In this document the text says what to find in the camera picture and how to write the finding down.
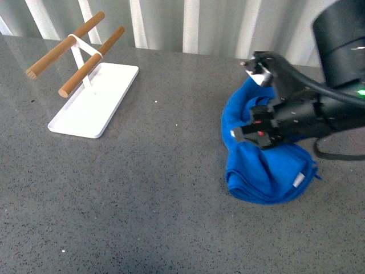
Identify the white curtain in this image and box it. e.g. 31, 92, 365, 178
1, 1, 331, 67

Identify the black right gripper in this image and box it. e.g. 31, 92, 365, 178
230, 51, 335, 150

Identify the blue microfiber cloth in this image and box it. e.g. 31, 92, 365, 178
221, 78, 318, 205

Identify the white towel rack stand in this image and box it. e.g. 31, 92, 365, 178
26, 11, 139, 139

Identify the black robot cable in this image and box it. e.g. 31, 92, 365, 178
287, 64, 365, 161

